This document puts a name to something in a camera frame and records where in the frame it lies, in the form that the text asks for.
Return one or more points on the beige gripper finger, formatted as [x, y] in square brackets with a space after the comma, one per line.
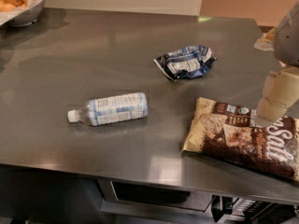
[280, 92]

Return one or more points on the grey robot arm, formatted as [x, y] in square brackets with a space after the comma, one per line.
[286, 44]

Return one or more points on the tan object behind arm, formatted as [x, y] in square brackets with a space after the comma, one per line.
[266, 42]

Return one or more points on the brown chip bag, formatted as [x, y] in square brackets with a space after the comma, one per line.
[229, 133]

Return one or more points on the crumpled blue chip bag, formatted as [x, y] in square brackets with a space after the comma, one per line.
[187, 63]

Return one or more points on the clear plastic water bottle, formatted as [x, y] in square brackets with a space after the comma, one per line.
[109, 110]

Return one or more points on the silver metal bowl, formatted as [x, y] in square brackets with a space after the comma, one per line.
[23, 17]

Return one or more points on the white paper bowl liner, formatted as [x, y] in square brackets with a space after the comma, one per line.
[3, 15]

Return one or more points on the orange fruit at left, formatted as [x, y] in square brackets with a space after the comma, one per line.
[7, 7]

